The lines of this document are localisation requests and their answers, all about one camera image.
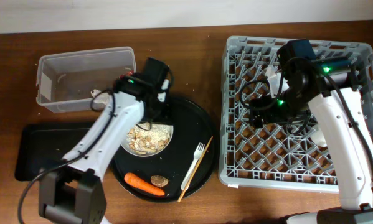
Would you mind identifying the red snack wrapper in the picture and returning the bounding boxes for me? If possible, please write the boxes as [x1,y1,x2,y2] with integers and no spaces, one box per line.
[118,70,134,79]

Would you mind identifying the wooden chopstick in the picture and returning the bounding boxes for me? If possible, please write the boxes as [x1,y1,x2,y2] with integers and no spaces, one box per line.
[177,136,214,203]

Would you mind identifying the brown cookie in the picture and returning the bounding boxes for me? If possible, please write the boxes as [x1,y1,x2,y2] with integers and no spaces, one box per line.
[151,175,169,188]

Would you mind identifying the black rectangular tray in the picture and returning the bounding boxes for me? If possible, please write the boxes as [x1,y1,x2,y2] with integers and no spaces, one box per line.
[14,121,93,182]

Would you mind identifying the white plastic fork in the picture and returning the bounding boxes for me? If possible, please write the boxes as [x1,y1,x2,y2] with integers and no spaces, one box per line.
[181,143,205,190]

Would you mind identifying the grey plate with food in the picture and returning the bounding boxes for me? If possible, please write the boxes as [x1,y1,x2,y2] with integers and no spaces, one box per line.
[121,123,174,157]

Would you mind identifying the clear plastic waste bin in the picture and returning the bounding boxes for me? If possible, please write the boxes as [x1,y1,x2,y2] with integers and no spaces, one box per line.
[36,47,136,113]

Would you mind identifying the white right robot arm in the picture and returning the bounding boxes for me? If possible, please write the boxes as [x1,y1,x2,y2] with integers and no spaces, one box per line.
[246,39,373,223]

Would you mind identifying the round black tray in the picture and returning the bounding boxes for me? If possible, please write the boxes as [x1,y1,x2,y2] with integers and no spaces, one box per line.
[111,96,219,202]

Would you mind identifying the small white cup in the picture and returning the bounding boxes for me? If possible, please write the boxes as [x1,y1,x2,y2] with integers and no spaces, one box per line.
[311,128,327,147]

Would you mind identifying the grey plastic dishwasher rack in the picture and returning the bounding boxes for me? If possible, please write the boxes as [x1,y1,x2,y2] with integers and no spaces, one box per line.
[219,36,373,193]

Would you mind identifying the white paper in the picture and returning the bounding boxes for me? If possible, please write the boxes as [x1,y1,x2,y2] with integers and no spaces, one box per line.
[90,89,110,108]

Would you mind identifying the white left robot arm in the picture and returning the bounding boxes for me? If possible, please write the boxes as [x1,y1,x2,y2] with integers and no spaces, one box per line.
[39,58,173,223]

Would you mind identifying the orange carrot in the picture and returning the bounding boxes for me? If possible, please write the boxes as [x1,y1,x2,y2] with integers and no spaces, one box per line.
[124,172,165,197]

